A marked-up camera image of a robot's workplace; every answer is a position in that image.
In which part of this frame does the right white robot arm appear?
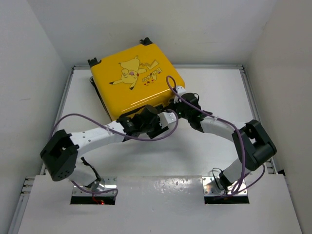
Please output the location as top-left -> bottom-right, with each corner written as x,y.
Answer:
169,93 -> 277,190

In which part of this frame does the purple cable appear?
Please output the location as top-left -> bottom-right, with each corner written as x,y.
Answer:
166,75 -> 266,199
50,109 -> 179,198

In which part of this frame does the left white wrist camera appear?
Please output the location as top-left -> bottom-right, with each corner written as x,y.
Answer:
158,112 -> 177,128

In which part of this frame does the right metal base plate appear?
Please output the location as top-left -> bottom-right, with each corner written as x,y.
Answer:
201,176 -> 248,197

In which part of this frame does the yellow suitcase with grey lining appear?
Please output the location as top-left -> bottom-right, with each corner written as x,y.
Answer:
88,38 -> 185,120

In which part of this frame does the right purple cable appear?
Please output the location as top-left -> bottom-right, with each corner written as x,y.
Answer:
166,75 -> 266,199

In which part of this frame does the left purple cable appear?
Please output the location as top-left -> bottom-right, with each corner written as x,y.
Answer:
50,109 -> 179,198

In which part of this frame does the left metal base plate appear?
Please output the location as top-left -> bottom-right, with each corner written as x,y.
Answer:
72,176 -> 118,197

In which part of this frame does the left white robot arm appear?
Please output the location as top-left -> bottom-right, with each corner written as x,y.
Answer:
40,105 -> 177,187

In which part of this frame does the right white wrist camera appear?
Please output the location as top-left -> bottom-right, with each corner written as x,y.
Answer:
174,85 -> 186,103

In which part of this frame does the metal base plate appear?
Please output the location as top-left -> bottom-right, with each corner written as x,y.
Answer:
72,176 -> 118,197
201,176 -> 248,197

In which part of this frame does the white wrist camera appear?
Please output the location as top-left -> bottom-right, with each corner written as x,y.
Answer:
158,112 -> 177,128
174,85 -> 186,103

